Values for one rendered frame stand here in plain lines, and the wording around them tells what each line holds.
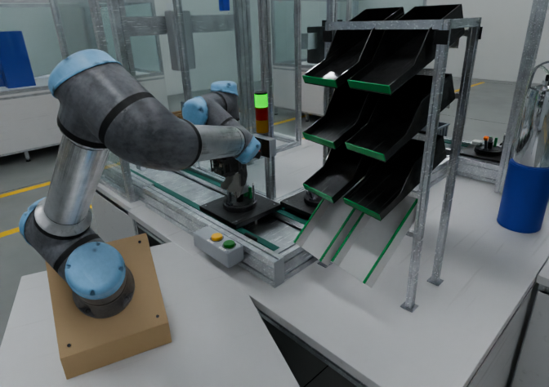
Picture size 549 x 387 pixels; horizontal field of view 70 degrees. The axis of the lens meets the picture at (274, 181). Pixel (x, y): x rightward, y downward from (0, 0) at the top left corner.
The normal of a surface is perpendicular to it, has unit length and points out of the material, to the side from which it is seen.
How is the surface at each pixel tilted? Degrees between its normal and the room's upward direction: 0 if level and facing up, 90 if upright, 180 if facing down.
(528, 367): 90
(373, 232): 45
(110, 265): 50
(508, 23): 90
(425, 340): 0
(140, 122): 68
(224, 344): 0
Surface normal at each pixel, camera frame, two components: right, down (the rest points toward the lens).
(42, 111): 0.68, 0.26
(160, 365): -0.04, -0.92
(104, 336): 0.28, -0.44
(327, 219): -0.61, -0.48
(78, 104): -0.42, 0.30
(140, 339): 0.44, 0.33
